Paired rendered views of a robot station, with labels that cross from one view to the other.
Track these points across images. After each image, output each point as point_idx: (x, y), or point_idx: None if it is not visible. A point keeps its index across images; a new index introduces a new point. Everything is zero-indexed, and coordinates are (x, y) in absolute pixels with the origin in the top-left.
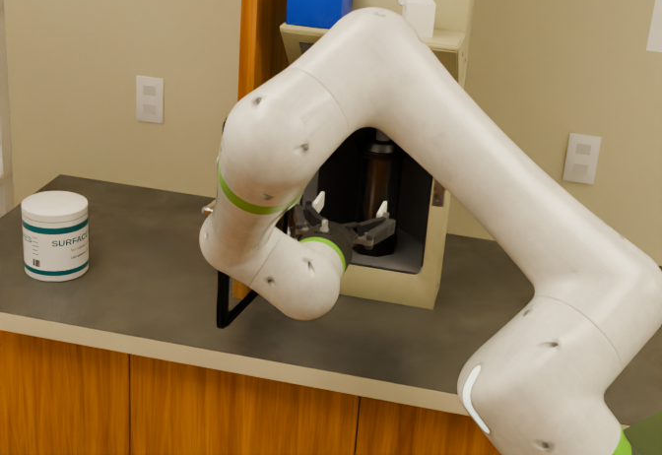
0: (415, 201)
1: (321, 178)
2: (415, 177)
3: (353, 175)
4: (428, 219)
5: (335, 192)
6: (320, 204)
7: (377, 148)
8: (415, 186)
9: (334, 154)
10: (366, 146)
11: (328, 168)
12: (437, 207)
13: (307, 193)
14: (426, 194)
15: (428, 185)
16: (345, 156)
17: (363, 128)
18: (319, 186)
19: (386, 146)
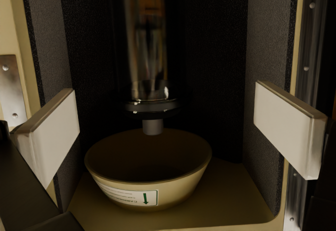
0: None
1: (242, 9)
2: (106, 25)
3: (195, 7)
4: (27, 9)
5: None
6: (272, 120)
7: (153, 116)
8: (103, 12)
9: (224, 46)
10: (172, 112)
11: (231, 24)
12: (2, 53)
13: (273, 9)
14: (79, 11)
15: (79, 26)
16: (208, 40)
17: (188, 74)
18: None
19: (139, 118)
